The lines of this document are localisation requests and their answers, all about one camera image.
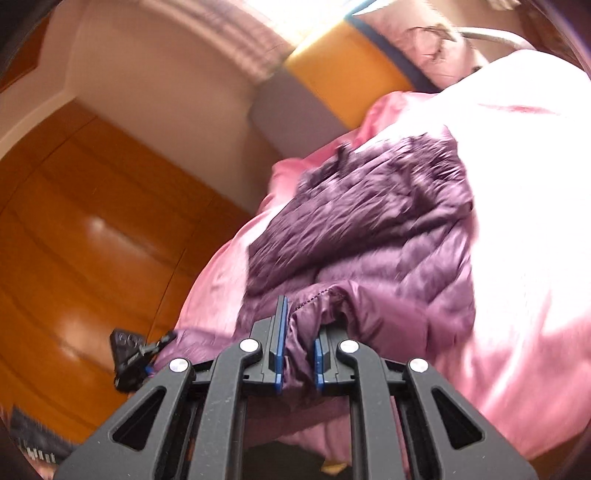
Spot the purple quilted down jacket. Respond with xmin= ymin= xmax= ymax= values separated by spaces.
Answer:
xmin=156 ymin=126 xmax=476 ymax=390

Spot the orange wooden wardrobe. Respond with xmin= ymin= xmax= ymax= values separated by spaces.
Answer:
xmin=0 ymin=13 xmax=253 ymax=446

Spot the pink bed cover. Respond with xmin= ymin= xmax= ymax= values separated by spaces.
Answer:
xmin=176 ymin=51 xmax=590 ymax=462

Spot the pink patterned curtain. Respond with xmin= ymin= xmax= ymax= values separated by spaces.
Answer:
xmin=140 ymin=1 xmax=294 ymax=84

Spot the grey yellow blue headboard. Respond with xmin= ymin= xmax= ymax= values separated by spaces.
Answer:
xmin=249 ymin=1 xmax=441 ymax=157

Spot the white deer print pillow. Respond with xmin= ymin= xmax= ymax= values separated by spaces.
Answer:
xmin=353 ymin=0 xmax=488 ymax=89

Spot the grey bed side rail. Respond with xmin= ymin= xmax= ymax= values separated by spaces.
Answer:
xmin=458 ymin=27 xmax=535 ymax=50

